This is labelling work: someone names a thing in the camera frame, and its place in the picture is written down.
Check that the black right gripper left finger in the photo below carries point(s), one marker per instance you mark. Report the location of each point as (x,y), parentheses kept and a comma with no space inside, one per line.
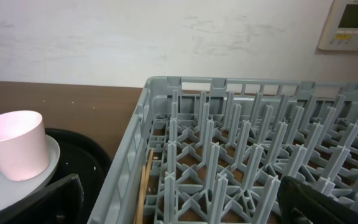
(59,202)

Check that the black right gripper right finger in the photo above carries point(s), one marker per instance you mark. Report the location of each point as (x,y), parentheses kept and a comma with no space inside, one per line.
(315,206)

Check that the grey round plate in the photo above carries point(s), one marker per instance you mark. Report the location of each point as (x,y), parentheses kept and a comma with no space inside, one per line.
(14,191)

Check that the pink cup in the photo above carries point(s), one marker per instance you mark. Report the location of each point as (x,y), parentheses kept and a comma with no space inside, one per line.
(23,146)

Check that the grey dishwasher rack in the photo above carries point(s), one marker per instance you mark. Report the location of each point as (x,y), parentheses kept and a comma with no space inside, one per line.
(222,147)

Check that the round black tray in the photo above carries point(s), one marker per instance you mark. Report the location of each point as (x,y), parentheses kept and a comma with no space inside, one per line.
(83,156)

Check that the wooden chopstick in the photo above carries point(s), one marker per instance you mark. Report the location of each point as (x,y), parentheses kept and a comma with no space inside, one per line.
(140,205)
(148,169)

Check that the wall control panel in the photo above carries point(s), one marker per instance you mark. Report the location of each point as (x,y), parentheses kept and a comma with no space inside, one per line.
(340,31)

